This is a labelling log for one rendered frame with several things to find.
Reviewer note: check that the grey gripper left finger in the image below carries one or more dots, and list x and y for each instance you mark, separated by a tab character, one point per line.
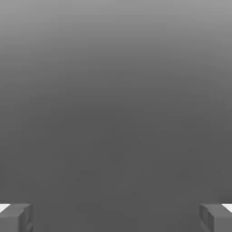
12	217

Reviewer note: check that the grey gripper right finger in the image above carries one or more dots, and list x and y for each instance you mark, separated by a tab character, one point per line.
220	218

